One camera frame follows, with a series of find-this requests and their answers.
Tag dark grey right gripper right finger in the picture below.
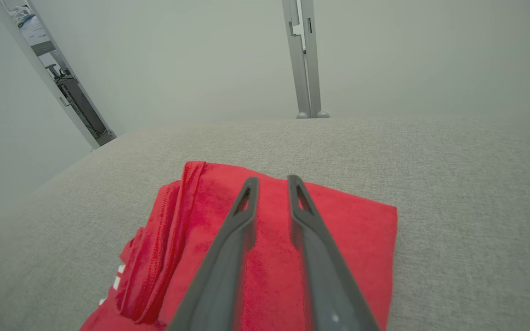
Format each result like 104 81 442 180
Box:
287 175 380 331

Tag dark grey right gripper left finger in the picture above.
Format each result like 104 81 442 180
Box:
167 177 259 331

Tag red jersey with white sleeves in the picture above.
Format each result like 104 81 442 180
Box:
80 161 399 331

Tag black background equipment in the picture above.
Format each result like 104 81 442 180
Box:
46 64 117 147

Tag white background sign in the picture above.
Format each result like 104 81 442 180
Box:
17 5 58 58

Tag grey partition post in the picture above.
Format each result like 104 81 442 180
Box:
282 0 331 119

